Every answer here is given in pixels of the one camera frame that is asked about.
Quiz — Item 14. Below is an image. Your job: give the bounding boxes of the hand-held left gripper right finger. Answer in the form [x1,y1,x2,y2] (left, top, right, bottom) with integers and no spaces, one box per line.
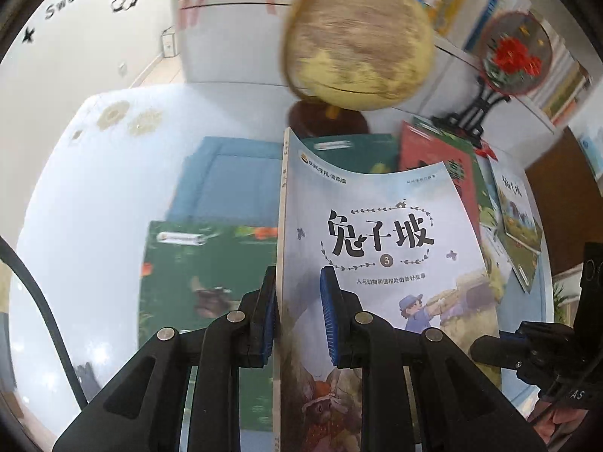
[320,267,547,452]

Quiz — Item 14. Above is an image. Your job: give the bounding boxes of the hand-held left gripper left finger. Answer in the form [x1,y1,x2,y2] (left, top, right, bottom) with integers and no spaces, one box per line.
[52,266,278,452]

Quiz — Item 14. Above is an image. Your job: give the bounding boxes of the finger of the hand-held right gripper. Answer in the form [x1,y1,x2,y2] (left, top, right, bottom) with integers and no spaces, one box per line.
[470,331,525,369]

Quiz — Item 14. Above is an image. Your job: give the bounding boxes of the olive green book orange flowers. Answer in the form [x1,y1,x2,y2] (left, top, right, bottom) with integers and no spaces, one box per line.
[497,228,542,295]

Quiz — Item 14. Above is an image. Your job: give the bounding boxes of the pale book with farmer picture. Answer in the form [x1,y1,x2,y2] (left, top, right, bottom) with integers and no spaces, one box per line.
[272,127,501,452]

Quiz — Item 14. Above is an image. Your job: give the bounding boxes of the pale book with pond picture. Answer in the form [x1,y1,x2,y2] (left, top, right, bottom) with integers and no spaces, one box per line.
[487,155,545,250]

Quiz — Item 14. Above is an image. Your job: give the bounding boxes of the person's right hand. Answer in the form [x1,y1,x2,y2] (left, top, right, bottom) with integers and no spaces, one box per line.
[530,402,589,452]

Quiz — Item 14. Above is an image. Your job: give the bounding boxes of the green potted plant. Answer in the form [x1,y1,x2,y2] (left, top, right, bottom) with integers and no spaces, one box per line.
[553,282,580,321]

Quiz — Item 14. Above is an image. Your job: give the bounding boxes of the dark green flower book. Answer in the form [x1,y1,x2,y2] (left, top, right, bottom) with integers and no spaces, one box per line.
[138,220,283,434]

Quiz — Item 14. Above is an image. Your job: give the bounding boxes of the yellow-green illustrated book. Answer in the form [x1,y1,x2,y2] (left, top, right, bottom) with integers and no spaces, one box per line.
[477,205,508,304]

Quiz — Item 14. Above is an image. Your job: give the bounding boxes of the light blue table mat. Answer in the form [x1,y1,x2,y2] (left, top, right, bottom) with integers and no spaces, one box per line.
[167,136,540,408]

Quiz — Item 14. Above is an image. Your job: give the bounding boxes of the brown wooden cabinet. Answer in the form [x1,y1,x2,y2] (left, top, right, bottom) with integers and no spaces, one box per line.
[525,125,603,276]

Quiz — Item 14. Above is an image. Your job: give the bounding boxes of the teal green book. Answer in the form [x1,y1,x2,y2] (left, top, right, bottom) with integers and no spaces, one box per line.
[300,133,401,175]

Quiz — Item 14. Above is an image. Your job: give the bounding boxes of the plain red book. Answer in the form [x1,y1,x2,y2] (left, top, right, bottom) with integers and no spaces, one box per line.
[398,120,482,241]

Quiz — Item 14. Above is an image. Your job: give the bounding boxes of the light blue tissue box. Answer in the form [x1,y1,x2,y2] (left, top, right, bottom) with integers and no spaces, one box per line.
[577,127,603,175]

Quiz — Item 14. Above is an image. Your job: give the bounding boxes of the green book with white label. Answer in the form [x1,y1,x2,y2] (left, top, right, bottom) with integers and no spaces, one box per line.
[410,115,476,151]

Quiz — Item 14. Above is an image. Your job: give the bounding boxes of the round red flower fan ornament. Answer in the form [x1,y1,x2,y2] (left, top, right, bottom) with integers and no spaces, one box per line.
[464,0,594,128]

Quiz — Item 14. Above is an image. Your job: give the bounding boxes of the antique yellow globe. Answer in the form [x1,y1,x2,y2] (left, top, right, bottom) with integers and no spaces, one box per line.
[282,0,436,139]

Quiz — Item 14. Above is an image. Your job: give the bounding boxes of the white bookshelf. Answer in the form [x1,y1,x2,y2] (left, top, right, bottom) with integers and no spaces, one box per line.
[179,0,594,161]

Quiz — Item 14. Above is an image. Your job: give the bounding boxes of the black cable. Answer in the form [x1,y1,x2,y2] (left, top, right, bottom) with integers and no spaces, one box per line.
[0,235,90,408]

